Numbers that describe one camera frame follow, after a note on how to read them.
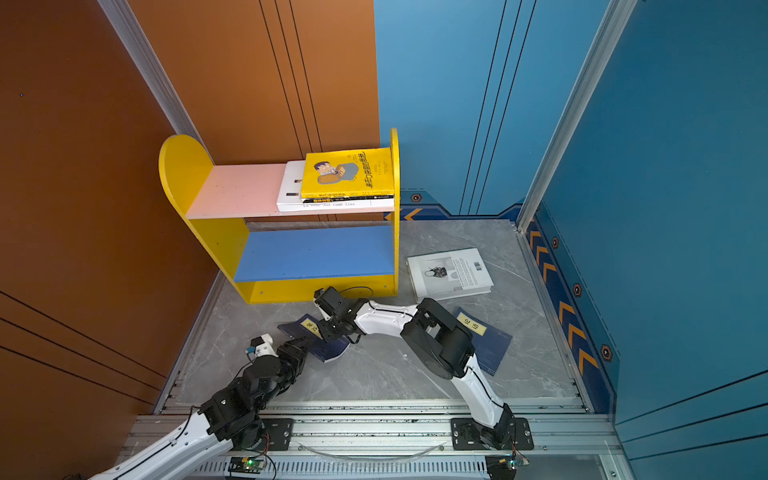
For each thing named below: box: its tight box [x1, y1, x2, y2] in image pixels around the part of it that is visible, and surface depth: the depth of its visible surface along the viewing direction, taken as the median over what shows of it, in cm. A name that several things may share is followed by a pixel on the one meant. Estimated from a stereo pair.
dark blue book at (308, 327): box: [277, 314, 351, 363], surface depth 91 cm
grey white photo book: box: [406, 247, 494, 302], surface depth 102 cm
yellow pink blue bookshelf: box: [159, 128, 401, 304], surface depth 81 cm
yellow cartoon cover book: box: [301, 147, 394, 199], surface depth 70 cm
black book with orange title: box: [302, 194, 395, 204], surface depth 67 cm
